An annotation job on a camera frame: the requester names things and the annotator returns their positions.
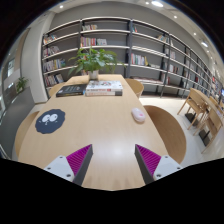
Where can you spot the pink computer mouse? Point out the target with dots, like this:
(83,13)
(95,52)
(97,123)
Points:
(138,115)

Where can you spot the group of wooden slat chairs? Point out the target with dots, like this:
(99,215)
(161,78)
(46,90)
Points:
(196,100)

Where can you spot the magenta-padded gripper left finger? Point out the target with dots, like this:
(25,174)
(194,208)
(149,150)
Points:
(60,165)

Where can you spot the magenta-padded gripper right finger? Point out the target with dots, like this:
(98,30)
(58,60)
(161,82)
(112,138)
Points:
(166,165)

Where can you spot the white illustrated book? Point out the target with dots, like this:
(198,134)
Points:
(104,85)

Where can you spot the small green potted plant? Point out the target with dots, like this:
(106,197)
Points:
(21,84)

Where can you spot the green plant in white pot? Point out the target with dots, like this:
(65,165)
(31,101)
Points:
(93,60)

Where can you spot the group of ceiling lights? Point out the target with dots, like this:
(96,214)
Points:
(156,3)

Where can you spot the grey bookshelf unit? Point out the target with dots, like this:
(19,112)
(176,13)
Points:
(128,50)

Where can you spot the white book with red lettering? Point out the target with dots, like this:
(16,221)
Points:
(103,93)

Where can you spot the black hardcover book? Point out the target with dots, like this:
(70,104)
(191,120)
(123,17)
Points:
(71,90)

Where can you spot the dark cartoon-face mouse pad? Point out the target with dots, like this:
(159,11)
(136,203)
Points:
(43,126)

